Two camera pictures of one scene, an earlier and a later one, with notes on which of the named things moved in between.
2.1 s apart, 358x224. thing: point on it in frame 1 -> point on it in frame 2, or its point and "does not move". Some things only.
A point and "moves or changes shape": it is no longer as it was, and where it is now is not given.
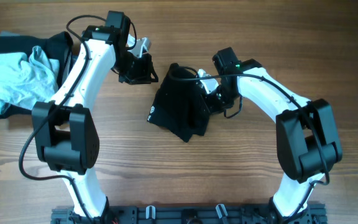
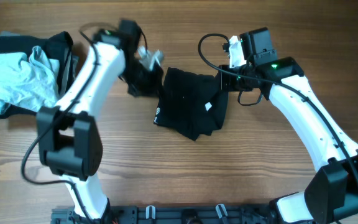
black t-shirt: (179, 106) moves or changes shape
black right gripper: (212, 108) -> (225, 84)
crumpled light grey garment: (13, 78) does not move
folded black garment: (58, 46) does not move
